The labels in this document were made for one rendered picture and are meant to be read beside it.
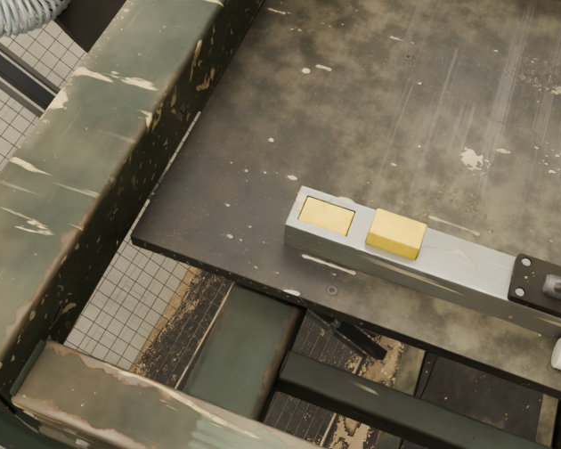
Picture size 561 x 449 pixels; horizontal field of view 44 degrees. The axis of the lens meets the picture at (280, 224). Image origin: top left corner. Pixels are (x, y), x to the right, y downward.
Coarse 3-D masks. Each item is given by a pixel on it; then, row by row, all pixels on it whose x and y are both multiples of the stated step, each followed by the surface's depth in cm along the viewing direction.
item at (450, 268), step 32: (320, 192) 70; (288, 224) 68; (352, 224) 68; (320, 256) 70; (352, 256) 68; (384, 256) 66; (448, 256) 66; (480, 256) 67; (512, 256) 67; (416, 288) 68; (448, 288) 66; (480, 288) 65; (512, 320) 67; (544, 320) 65
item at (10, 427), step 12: (0, 420) 97; (12, 420) 99; (24, 420) 101; (36, 420) 103; (0, 432) 98; (12, 432) 99; (24, 432) 100; (36, 432) 101; (0, 444) 99; (12, 444) 100; (24, 444) 100; (36, 444) 101; (48, 444) 102; (60, 444) 104
